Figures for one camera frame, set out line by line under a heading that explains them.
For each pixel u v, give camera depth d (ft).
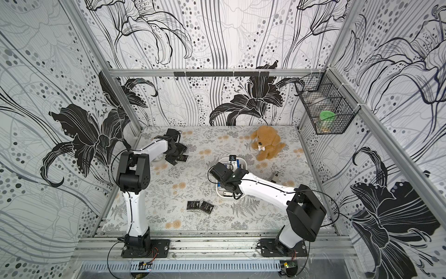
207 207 2.69
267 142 2.99
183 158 3.32
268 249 2.30
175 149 2.89
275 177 2.98
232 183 1.88
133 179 1.89
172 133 2.80
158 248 2.40
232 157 2.41
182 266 2.51
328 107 2.62
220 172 2.06
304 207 1.48
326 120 2.33
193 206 2.73
